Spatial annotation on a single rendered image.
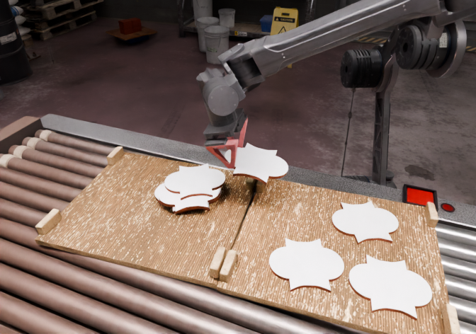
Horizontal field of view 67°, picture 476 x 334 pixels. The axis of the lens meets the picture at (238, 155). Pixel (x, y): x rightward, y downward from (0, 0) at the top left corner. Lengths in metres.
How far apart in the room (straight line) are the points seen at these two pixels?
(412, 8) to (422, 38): 0.66
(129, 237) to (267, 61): 0.46
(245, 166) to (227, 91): 0.21
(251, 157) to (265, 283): 0.27
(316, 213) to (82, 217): 0.54
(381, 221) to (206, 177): 0.41
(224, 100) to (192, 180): 0.28
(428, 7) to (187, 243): 0.61
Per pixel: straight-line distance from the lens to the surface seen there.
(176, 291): 0.75
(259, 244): 0.78
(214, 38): 4.26
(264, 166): 0.80
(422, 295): 0.77
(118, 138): 1.21
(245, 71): 0.72
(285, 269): 0.73
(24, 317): 0.80
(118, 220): 0.87
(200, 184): 0.86
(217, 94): 0.65
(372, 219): 0.87
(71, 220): 0.91
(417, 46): 1.31
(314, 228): 0.83
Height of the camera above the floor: 1.52
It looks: 35 degrees down
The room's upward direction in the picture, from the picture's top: straight up
